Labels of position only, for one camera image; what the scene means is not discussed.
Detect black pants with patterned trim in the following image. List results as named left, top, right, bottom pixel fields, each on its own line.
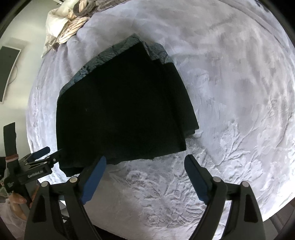
left=56, top=35, right=199, bottom=176

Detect operator left hand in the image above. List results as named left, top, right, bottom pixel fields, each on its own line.
left=8, top=193, right=27, bottom=220

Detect lavender embossed bedspread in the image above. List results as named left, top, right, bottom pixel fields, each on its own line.
left=27, top=1, right=294, bottom=220

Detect wall-mounted black television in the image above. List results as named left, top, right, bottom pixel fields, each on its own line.
left=0, top=45, right=21, bottom=104

